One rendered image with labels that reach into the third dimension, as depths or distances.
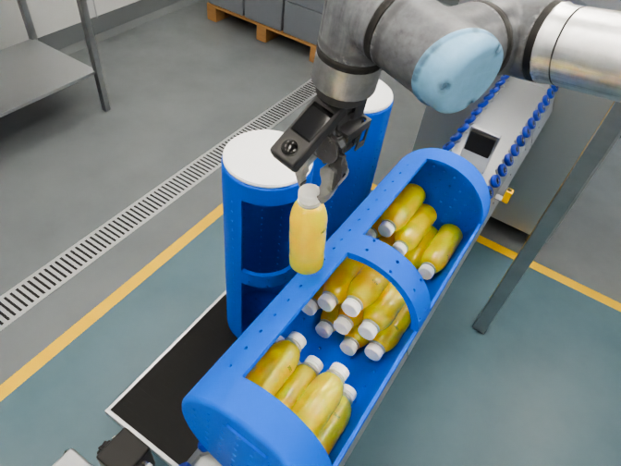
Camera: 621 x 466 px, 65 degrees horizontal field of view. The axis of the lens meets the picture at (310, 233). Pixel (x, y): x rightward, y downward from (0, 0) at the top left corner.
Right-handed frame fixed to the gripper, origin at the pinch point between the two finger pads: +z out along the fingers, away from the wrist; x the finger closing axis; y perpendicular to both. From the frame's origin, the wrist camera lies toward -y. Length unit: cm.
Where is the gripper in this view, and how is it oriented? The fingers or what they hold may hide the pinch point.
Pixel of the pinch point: (310, 191)
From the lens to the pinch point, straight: 81.5
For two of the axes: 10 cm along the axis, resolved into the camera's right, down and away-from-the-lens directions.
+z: -1.6, 6.2, 7.7
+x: -7.5, -5.8, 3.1
